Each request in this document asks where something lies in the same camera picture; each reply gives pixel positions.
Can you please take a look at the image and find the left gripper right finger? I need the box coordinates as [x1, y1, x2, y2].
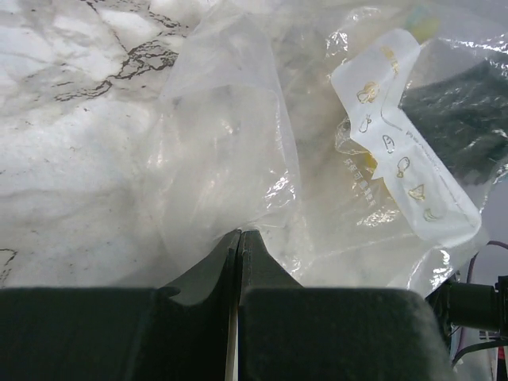
[238, 231, 454, 380]

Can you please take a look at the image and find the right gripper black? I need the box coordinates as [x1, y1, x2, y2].
[400, 59, 507, 183]

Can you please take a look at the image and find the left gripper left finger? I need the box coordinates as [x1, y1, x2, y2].
[1, 231, 241, 380]

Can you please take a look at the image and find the clear bag blue zipper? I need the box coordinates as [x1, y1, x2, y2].
[144, 1, 507, 295]

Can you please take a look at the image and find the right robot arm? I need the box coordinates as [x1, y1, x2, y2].
[400, 56, 507, 364]

